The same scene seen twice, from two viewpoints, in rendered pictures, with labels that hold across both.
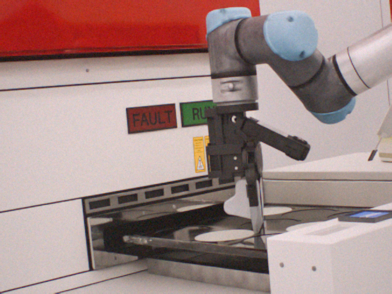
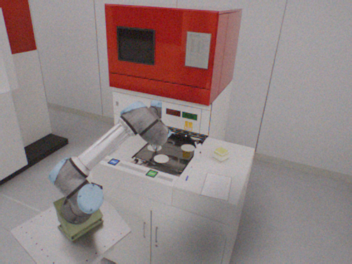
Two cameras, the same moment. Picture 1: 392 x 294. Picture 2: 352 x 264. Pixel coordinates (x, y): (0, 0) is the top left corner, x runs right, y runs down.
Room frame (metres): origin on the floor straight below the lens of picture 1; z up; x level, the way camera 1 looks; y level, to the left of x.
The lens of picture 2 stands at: (0.67, -1.57, 1.89)
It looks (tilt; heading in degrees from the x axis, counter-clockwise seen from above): 27 degrees down; 64
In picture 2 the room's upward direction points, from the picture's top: 3 degrees clockwise
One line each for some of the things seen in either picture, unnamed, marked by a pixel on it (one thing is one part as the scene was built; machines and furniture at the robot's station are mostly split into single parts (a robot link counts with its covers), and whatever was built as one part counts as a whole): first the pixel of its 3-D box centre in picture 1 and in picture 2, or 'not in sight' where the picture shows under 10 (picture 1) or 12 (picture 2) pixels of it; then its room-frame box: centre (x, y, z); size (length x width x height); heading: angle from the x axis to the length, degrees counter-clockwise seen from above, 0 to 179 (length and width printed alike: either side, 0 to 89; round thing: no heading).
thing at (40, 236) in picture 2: not in sight; (77, 236); (0.68, -0.50, 0.75); 0.45 x 0.44 x 0.13; 26
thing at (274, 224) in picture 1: (269, 225); (168, 151); (1.36, -0.11, 0.90); 0.34 x 0.34 x 0.01; 42
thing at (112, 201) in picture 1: (178, 189); (178, 131); (1.51, 0.04, 0.96); 0.44 x 0.01 x 0.02; 132
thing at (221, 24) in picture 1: (232, 43); (155, 109); (1.27, -0.07, 1.21); 0.09 x 0.08 x 0.11; 42
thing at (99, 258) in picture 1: (184, 222); (177, 138); (1.50, 0.04, 0.89); 0.44 x 0.02 x 0.10; 132
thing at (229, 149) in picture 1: (235, 141); not in sight; (1.28, -0.06, 1.05); 0.09 x 0.08 x 0.12; 78
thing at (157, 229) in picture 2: not in sight; (170, 216); (1.33, -0.24, 0.41); 0.97 x 0.64 x 0.82; 132
